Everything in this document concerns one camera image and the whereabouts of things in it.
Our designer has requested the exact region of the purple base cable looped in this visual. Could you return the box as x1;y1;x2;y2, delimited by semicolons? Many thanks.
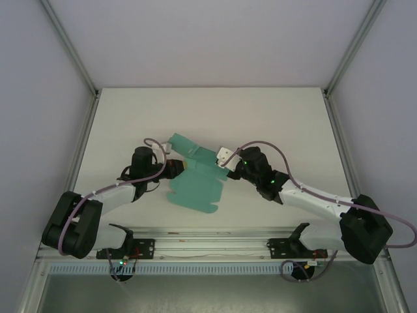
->
280;250;338;283

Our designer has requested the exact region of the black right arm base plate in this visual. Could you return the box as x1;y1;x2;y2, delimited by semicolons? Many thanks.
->
266;237;328;261

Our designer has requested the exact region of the slotted grey cable duct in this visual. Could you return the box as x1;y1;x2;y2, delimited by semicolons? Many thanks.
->
48;262;315;275

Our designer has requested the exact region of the aluminium frame post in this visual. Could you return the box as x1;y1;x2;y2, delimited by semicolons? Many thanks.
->
40;0;100;98
323;0;389;96

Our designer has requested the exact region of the aluminium mounting rail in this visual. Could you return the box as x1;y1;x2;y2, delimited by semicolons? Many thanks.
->
35;227;391;262

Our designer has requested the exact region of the purple base cable short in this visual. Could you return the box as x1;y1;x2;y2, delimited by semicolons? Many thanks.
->
107;249;125;282

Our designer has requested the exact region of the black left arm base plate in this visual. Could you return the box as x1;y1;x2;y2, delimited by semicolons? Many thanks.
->
96;238;156;261

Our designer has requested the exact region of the green paper box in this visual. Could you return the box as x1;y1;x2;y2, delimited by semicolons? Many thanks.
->
167;132;229;215

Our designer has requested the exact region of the grey metal lower panel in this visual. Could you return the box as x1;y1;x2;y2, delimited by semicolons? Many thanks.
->
18;260;410;313

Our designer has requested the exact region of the aluminium table side rail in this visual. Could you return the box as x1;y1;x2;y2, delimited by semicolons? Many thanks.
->
61;93;100;196
322;90;363;200

